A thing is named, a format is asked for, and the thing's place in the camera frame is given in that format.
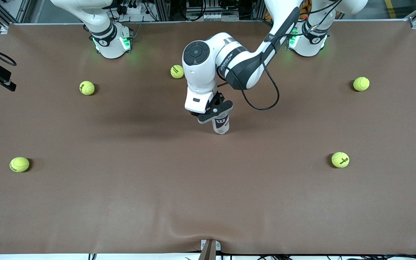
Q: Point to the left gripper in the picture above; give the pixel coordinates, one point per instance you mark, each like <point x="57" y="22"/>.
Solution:
<point x="218" y="98"/>

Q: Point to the white blue tennis ball can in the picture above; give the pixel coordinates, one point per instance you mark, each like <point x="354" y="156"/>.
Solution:
<point x="221" y="127"/>

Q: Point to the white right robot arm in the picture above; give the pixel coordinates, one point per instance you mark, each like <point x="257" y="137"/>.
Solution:
<point x="108" y="45"/>

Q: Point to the yellow-green tennis ball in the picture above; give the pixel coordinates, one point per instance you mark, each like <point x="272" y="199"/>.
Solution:
<point x="19" y="164"/>
<point x="176" y="71"/>
<point x="340" y="159"/>
<point x="361" y="83"/>
<point x="87" y="87"/>

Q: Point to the white terminal block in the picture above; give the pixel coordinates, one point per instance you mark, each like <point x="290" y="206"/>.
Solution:
<point x="211" y="16"/>

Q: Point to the brown table mat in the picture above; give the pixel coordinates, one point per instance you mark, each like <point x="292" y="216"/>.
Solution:
<point x="208" y="195"/>

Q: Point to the pile of orange bags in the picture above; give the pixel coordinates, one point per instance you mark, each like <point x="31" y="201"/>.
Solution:
<point x="284" y="11"/>

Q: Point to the white power strip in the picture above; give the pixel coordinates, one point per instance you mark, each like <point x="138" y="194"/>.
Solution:
<point x="132" y="11"/>

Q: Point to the aluminium frame post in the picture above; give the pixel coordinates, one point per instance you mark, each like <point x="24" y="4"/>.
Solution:
<point x="163" y="11"/>
<point x="258" y="10"/>

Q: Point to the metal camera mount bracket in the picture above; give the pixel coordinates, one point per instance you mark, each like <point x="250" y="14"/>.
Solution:
<point x="209" y="251"/>

